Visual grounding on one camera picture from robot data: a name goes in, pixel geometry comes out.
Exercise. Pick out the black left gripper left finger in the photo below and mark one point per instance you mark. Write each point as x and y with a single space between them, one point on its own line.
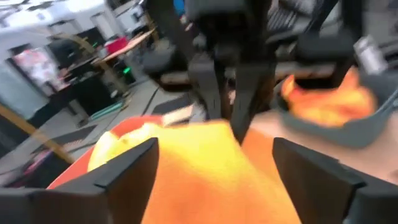
93 202

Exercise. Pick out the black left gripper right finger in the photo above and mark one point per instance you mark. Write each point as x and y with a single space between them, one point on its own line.
335 199

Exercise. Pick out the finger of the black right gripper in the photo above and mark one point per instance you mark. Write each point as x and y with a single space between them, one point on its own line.
248 99
205 90

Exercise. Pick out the yellow microfiber towel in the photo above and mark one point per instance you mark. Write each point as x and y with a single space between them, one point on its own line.
109 149

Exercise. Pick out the orange microfiber towel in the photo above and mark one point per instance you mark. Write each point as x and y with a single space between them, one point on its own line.
202 186
329 105

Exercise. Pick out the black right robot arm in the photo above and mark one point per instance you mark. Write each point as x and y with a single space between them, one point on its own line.
326 43

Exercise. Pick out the grey plastic basket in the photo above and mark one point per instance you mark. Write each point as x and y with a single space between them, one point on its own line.
342 137

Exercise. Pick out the wooden side table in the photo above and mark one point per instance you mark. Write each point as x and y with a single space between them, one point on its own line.
130 46

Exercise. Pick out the red storage bin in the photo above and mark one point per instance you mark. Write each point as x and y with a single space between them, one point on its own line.
116 45

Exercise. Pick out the silver metal cylinder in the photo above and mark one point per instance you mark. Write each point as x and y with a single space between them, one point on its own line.
370 56

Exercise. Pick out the computer monitor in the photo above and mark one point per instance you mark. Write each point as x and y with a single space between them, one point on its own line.
38 70

